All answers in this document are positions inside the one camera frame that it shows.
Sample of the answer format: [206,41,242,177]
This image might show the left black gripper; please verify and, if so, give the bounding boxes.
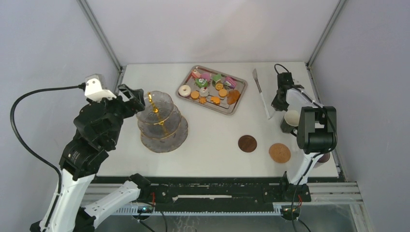
[88,83,146,145]

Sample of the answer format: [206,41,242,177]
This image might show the three-tier glass dessert stand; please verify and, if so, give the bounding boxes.
[136,91,189,153]

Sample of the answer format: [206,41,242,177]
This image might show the metal serving tray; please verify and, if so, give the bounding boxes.
[176,65,248,116]

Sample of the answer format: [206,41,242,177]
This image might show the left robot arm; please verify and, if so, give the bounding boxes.
[30,84,151,232]

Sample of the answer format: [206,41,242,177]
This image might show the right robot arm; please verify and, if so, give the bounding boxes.
[271,72,337,202]

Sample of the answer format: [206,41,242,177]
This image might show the black mug white inside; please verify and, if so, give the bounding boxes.
[280,110,300,136]

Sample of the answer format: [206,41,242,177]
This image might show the white frosted donut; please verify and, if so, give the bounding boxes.
[178,85,191,97]

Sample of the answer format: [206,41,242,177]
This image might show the brown cookie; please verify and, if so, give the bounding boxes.
[227,89,240,105]

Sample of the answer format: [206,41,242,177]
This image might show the pink purple cake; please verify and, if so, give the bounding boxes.
[223,76,237,89]

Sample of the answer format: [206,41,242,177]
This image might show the orange round biscuit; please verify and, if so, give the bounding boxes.
[190,91,200,100]

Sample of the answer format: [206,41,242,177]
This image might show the green cake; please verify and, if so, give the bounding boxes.
[195,78,209,88]

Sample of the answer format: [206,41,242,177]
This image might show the white cupcake with cherry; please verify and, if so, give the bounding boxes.
[199,87,209,98]

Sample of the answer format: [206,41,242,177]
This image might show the light wooden round coaster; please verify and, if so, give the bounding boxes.
[269,143,291,163]

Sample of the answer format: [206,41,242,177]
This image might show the dark brown round coaster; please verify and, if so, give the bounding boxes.
[238,135,257,153]

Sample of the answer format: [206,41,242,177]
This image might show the purple glass cup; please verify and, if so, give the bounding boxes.
[314,153,330,168]

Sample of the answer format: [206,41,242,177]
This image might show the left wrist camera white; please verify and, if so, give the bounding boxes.
[84,74,117,102]

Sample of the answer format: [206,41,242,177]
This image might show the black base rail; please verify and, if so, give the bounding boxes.
[137,177,311,203]

